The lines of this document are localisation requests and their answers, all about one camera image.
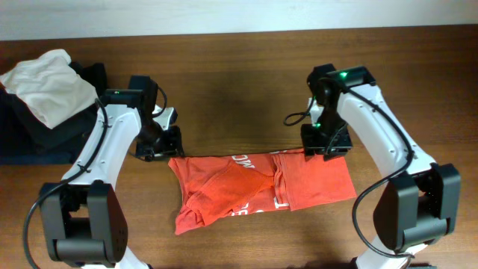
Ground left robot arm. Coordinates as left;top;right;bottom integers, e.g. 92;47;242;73
36;75;184;268

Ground black folded garment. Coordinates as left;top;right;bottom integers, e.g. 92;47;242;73
3;61;109;152

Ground white folded garment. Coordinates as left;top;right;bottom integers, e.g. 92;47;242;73
1;49;98;129

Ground red t-shirt with white print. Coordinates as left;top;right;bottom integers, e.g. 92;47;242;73
168;149;356;235

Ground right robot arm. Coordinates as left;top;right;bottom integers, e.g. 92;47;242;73
301;64;461;269

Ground dark navy folded garment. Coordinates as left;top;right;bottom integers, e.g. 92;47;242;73
1;91;81;164

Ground black cable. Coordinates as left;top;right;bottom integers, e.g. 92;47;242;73
282;78;416;259
22;85;169;269

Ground left black cable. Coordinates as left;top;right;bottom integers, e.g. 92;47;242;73
22;85;169;269

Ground right black cable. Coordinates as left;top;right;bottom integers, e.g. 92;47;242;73
282;78;416;259

